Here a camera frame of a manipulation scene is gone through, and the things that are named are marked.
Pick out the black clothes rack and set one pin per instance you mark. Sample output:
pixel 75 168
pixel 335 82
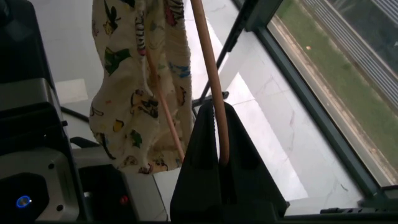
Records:
pixel 227 46

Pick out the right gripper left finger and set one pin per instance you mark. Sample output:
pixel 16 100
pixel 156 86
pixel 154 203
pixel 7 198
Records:
pixel 199 180

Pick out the pink clothes hanger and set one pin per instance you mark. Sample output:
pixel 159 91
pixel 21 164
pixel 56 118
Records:
pixel 211 68

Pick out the cream printed garment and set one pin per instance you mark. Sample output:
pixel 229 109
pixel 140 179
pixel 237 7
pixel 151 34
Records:
pixel 124 93

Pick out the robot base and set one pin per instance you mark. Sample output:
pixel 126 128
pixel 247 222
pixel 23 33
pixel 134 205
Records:
pixel 31 155

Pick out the window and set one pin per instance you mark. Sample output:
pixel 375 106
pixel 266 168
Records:
pixel 326 62

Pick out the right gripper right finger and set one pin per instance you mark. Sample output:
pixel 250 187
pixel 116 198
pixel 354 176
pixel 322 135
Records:
pixel 248 186

